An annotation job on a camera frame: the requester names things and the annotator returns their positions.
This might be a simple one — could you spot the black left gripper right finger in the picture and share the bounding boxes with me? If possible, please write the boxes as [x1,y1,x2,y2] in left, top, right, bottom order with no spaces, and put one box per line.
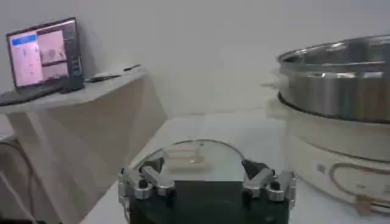
[241,158,297,203]

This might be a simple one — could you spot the steel steamer pot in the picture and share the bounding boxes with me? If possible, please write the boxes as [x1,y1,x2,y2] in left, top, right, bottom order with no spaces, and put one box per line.
[261,34,390,125]

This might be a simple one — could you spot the round glass lid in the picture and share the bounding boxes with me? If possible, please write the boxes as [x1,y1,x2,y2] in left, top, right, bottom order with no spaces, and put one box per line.
[133,139,246,183]

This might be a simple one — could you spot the desk with pale cloth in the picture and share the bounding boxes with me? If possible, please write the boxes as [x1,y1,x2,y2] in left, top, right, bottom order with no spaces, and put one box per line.
[0,67,168,224]

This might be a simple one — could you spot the open black laptop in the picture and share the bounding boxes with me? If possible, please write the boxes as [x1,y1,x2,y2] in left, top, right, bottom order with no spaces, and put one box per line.
[0,16,85,107]

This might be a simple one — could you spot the white cooker base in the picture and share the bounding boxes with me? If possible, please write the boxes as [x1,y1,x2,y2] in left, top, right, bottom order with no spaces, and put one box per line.
[264,96,390,215]

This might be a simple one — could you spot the black pen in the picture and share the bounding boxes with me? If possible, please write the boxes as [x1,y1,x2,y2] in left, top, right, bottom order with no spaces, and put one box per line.
[122,63,142,72]

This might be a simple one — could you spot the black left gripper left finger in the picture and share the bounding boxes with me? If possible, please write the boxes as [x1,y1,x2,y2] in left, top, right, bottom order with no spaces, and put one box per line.
[118,156,177,202]

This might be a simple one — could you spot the pale hanging cable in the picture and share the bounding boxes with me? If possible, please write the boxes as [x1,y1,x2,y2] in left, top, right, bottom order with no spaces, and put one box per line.
[0,141,39,224]

